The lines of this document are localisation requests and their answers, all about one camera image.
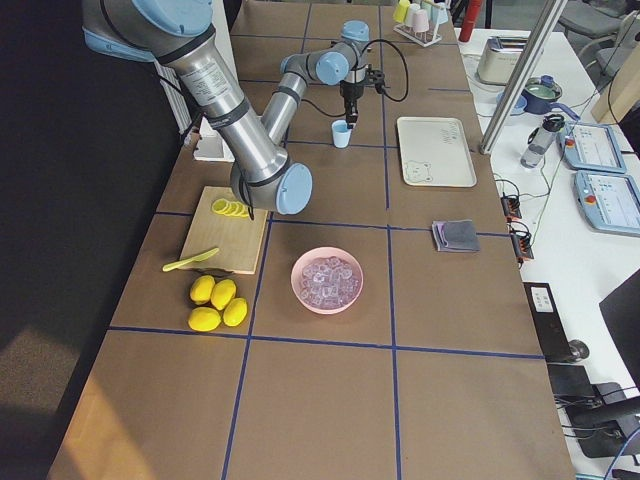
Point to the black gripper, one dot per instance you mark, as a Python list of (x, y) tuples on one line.
[(348, 92)]

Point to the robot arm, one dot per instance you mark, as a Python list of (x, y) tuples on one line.
[(344, 64), (180, 35)]

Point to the light blue plastic cup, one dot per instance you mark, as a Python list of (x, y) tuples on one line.
[(341, 133)]

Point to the white cup rack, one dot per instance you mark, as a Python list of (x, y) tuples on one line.
[(439, 15)]

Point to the yellow cup on rack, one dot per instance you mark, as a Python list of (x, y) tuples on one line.
[(401, 10)]

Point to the white cup on rack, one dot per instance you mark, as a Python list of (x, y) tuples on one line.
[(418, 20)]

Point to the pink bowl of ice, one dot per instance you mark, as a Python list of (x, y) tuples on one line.
[(327, 280)]

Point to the cream bear tray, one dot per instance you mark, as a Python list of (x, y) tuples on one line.
[(434, 152)]

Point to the red bottle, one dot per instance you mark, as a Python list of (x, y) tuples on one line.
[(472, 12)]

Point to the grey folded cloth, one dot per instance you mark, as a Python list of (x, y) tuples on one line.
[(455, 236)]

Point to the lemon slices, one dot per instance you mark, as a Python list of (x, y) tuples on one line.
[(230, 208)]

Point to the wooden cutting board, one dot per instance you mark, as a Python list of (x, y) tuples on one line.
[(239, 239)]

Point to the blue saucepan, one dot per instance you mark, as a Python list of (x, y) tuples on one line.
[(543, 95)]

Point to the clear water bottle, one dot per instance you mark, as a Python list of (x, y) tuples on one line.
[(541, 139)]

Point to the yellow lemon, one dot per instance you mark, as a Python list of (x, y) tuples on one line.
[(223, 293), (204, 319), (201, 289), (235, 312)]

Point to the yellow plastic knife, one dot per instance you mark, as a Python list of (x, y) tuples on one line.
[(190, 260)]

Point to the aluminium frame post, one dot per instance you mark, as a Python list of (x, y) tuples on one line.
[(537, 40)]

